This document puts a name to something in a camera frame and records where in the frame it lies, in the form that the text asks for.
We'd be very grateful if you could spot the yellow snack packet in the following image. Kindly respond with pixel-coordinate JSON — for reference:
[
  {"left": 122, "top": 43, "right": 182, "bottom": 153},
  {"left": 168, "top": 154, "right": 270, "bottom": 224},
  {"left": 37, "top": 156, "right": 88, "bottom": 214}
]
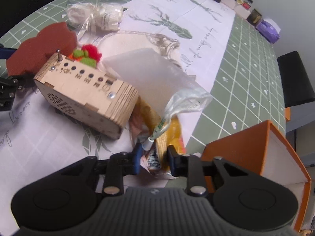
[{"left": 129, "top": 98, "right": 186, "bottom": 180}]

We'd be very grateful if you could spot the white sheer mesh bag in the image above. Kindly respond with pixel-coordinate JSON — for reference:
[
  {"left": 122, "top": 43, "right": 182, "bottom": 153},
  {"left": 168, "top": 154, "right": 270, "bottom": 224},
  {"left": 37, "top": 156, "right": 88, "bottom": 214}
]
[{"left": 103, "top": 48, "right": 212, "bottom": 120}]

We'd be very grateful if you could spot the red orange knitted toy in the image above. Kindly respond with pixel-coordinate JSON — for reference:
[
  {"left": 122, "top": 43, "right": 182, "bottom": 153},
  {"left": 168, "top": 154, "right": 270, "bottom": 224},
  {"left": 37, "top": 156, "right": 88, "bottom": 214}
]
[{"left": 69, "top": 44, "right": 102, "bottom": 68}]

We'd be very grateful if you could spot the white organza gift bundle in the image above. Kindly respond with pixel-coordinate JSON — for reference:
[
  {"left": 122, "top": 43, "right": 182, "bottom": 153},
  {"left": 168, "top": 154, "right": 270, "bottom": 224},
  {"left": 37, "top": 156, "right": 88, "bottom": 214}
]
[{"left": 66, "top": 0, "right": 125, "bottom": 41}]

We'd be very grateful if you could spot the beige cloth drawstring pouch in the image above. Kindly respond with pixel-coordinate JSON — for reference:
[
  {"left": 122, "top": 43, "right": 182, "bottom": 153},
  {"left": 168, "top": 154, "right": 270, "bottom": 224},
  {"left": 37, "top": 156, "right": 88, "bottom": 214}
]
[{"left": 97, "top": 31, "right": 182, "bottom": 71}]

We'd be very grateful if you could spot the white deer table runner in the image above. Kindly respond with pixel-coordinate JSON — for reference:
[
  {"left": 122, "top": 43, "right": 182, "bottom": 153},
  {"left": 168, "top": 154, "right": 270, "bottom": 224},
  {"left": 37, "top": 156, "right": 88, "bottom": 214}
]
[{"left": 1, "top": 0, "right": 235, "bottom": 235}]

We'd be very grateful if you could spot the wooden radio box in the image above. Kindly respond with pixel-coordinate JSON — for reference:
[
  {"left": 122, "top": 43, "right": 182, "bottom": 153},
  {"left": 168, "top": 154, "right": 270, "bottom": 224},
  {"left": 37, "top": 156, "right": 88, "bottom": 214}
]
[{"left": 34, "top": 52, "right": 138, "bottom": 140}]

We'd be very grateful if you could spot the orange cardboard box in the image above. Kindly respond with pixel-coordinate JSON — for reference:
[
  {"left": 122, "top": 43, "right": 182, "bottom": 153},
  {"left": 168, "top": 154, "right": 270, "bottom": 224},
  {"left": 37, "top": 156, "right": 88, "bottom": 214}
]
[{"left": 201, "top": 120, "right": 312, "bottom": 232}]

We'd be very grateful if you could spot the green grid tablecloth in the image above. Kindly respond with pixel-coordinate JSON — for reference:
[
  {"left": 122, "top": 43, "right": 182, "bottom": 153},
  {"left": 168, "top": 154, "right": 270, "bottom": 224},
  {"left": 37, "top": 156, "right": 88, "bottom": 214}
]
[{"left": 1, "top": 0, "right": 285, "bottom": 152}]

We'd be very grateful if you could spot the black chair right side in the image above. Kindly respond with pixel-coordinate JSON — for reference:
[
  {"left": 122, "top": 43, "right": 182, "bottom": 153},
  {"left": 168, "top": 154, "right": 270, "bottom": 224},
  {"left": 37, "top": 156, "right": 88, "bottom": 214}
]
[{"left": 277, "top": 51, "right": 314, "bottom": 108}]

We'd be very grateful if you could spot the purple tissue pack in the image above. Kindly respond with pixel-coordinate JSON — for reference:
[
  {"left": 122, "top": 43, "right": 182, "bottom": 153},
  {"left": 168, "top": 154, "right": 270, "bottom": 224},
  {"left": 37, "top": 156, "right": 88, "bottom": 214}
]
[{"left": 255, "top": 17, "right": 281, "bottom": 44}]

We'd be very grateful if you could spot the dark glass jar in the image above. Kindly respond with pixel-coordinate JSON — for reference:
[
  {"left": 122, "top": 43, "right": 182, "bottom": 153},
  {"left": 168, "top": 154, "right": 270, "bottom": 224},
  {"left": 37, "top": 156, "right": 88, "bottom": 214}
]
[{"left": 247, "top": 9, "right": 262, "bottom": 26}]

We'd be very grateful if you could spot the small red label jar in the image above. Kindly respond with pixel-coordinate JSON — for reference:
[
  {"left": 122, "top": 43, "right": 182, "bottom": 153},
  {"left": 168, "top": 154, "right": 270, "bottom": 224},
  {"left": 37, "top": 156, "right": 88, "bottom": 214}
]
[{"left": 242, "top": 0, "right": 253, "bottom": 10}]

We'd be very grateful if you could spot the white box by wall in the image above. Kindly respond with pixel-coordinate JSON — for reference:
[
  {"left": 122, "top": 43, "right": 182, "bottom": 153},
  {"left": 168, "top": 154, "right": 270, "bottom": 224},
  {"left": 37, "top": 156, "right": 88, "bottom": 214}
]
[{"left": 221, "top": 0, "right": 250, "bottom": 19}]

